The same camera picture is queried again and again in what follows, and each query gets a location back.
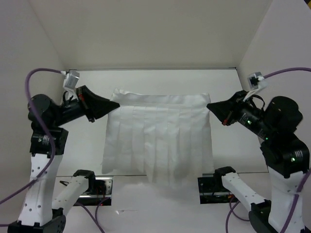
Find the white pleated skirt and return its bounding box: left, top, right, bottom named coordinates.
left=102, top=89, right=214, bottom=187

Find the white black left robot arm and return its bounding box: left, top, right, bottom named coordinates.
left=7, top=86, right=120, bottom=233

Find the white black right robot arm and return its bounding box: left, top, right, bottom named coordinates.
left=207, top=91, right=311, bottom=233

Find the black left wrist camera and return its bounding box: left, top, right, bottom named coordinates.
left=61, top=70, right=80, bottom=98

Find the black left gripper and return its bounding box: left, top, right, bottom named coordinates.
left=54, top=83, right=120, bottom=124

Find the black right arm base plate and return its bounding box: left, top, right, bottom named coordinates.
left=197, top=174, right=237, bottom=204

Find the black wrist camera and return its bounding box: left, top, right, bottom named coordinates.
left=61, top=70, right=80, bottom=98
left=243, top=72, right=268, bottom=102

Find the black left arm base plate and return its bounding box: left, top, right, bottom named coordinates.
left=57, top=176, right=114, bottom=206

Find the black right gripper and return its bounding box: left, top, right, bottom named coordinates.
left=207, top=87, right=273, bottom=135

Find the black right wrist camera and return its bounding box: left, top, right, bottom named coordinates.
left=243, top=72, right=268, bottom=102

